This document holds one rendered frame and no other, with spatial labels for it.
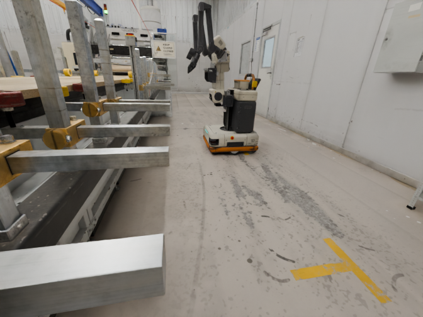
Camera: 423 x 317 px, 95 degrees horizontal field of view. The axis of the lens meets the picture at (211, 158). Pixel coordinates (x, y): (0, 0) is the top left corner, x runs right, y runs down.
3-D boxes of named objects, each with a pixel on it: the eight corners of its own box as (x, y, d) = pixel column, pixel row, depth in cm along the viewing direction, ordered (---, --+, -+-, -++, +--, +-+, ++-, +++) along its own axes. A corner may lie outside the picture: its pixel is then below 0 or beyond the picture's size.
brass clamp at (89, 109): (110, 111, 83) (108, 99, 81) (100, 117, 71) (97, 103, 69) (94, 111, 82) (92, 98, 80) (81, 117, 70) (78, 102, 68)
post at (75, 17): (107, 143, 81) (80, 1, 62) (104, 146, 78) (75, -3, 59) (98, 143, 80) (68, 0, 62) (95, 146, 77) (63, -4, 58)
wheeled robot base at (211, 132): (242, 138, 320) (244, 122, 310) (259, 151, 262) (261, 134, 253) (202, 139, 307) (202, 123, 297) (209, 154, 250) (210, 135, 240)
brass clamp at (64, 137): (90, 134, 62) (87, 119, 60) (70, 150, 50) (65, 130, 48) (68, 135, 61) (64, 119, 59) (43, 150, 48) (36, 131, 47)
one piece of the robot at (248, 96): (240, 131, 309) (245, 73, 276) (253, 141, 260) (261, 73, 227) (219, 131, 303) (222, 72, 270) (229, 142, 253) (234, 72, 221)
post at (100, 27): (121, 127, 104) (104, 20, 85) (119, 129, 100) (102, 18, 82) (114, 128, 103) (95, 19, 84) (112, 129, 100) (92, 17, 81)
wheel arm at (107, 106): (170, 112, 85) (169, 102, 83) (170, 113, 82) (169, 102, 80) (57, 112, 77) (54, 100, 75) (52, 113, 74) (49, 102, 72)
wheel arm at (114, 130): (170, 135, 63) (169, 122, 62) (170, 138, 60) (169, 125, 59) (14, 138, 55) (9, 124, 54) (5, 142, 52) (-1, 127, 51)
